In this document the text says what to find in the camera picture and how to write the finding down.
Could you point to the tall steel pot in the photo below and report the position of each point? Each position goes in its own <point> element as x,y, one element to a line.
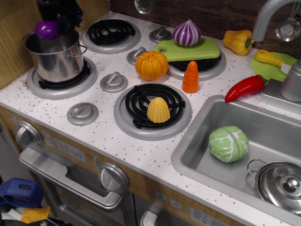
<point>57,60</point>

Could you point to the front right stove burner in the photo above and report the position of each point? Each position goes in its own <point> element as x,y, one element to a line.
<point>130,112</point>

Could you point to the front silver stove knob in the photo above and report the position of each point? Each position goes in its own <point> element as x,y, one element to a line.
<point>82,114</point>

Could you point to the light green toy plate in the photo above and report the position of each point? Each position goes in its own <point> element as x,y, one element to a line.
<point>269,71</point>

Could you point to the silver sink basin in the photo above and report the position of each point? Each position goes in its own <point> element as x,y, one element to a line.
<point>249,153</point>

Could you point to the purple toy eggplant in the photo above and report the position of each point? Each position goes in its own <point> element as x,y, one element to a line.
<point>47,30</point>

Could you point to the front left stove burner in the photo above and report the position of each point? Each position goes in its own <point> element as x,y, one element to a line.
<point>63,90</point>

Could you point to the silver knob beside pumpkin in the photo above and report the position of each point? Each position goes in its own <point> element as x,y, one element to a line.
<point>133,55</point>

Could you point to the green toy cutting board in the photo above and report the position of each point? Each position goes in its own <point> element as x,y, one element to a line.
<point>206,48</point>

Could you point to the yellow cloth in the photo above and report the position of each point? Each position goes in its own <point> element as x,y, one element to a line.
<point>31,215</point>

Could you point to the oven clock display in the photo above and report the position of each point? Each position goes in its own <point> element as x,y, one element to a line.
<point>69,149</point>

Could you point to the hanging steel ladle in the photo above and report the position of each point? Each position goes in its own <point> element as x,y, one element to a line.
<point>288,29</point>

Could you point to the silver stove knob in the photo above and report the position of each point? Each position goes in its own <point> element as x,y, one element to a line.
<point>82,114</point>
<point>114,83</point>
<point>160,34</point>

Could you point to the orange toy carrot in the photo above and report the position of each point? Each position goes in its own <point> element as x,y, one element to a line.
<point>190,83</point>

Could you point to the back silver stove knob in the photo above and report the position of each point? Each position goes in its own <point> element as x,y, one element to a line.
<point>160,34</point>

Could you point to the blue clamp tool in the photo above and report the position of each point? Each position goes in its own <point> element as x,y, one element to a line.
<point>20,193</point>

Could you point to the red toy chili pepper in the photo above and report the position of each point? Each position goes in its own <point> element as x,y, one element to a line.
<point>246,86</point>

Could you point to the left oven dial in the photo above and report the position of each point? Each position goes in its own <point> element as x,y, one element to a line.
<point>27,134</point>

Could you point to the orange toy pumpkin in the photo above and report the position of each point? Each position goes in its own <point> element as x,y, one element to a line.
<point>151,65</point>

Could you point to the purple striped toy onion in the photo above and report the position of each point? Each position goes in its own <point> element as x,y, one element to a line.
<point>186,34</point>

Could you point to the silver oven door handle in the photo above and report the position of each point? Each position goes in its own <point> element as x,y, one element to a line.
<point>56,173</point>

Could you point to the yellow toy corn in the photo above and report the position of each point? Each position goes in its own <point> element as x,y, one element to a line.
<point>158,111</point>

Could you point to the back right stove burner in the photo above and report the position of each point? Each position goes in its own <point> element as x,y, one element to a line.
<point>207,68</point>

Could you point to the hanging perforated steel spoon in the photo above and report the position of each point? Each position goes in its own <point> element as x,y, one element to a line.
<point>144,6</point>

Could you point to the small lidded steel pot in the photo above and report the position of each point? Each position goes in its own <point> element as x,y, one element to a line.
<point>278,182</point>

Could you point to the oven dial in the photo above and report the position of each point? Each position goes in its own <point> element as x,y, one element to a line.
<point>27,134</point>
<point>111,178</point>

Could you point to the yellow handled toy knife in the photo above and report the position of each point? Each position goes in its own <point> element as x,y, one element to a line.
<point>265,56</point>

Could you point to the right oven dial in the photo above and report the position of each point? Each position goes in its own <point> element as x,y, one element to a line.
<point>111,178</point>

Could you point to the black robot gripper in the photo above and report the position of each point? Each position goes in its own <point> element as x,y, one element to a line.
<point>69,11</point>

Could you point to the silver toy faucet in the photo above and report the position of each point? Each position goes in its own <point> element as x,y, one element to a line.
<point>285,94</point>

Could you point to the green toy cabbage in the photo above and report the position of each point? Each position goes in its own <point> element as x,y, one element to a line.
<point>228,144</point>

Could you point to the yellow toy bell pepper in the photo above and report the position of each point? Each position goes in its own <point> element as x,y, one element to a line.
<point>240,42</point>

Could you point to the middle silver stove knob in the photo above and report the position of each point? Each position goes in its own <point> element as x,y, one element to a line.
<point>114,83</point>

